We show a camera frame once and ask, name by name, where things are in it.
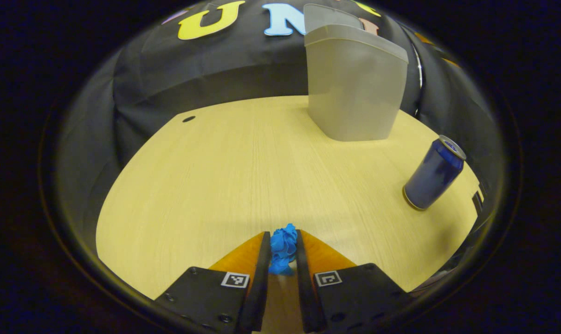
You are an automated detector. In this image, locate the blue paper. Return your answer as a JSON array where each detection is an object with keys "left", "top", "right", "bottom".
[{"left": 268, "top": 223, "right": 298, "bottom": 276}]

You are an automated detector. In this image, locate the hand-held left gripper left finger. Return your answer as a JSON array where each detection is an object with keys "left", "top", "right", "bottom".
[{"left": 155, "top": 231, "right": 271, "bottom": 334}]

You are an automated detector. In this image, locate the black backdrop cloth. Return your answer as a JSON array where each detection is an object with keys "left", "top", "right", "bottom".
[{"left": 55, "top": 0, "right": 503, "bottom": 242}]

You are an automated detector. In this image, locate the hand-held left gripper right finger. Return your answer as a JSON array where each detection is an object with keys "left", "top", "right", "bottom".
[{"left": 295, "top": 229, "right": 413, "bottom": 334}]

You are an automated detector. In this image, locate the blue pop can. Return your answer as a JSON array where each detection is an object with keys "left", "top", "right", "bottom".
[{"left": 402, "top": 135, "right": 467, "bottom": 211}]

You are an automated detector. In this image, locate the white desktop garbage bin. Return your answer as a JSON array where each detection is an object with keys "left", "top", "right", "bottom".
[{"left": 303, "top": 4, "right": 409, "bottom": 142}]

